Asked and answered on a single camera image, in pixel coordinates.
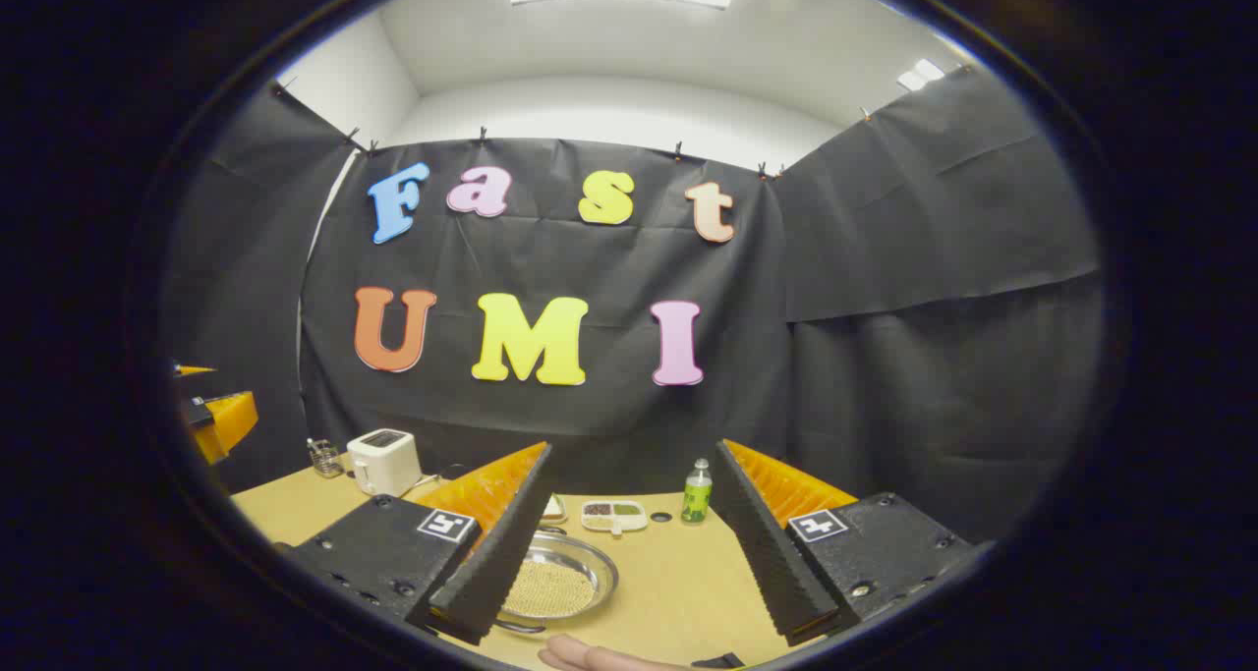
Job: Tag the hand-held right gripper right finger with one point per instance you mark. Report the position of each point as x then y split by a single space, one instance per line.
771 553

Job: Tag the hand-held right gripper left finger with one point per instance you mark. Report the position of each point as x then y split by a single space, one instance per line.
501 553

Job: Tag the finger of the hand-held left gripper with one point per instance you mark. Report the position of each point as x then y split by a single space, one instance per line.
231 420
192 369

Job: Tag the pile of soybeans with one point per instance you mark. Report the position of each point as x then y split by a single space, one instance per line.
555 590

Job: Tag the stainless steel pot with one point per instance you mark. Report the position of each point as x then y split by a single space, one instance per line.
590 568

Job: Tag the pale green sandwich plate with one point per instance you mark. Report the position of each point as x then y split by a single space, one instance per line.
556 516

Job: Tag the green drink bottle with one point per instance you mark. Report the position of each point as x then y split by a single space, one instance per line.
696 494

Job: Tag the white divided dish with beans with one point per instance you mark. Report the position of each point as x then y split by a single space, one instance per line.
614 516

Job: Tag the white toaster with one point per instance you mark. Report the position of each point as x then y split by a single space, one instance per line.
383 460

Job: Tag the small ceiling light panel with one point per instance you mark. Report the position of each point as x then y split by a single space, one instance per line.
921 75

